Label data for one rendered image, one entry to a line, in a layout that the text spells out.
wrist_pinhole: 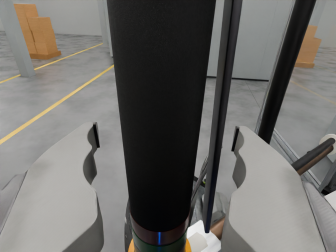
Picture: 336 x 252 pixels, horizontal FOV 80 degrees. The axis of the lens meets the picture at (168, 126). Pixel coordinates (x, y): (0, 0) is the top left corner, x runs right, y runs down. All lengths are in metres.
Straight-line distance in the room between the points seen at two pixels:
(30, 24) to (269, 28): 6.97
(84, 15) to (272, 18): 10.55
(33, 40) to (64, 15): 6.27
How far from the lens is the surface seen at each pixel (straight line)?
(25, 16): 8.40
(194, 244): 0.19
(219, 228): 0.21
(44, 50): 8.30
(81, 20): 14.00
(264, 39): 5.76
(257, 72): 5.92
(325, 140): 0.37
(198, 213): 0.71
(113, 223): 2.08
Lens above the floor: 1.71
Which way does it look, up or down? 31 degrees down
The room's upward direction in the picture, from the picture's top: 2 degrees clockwise
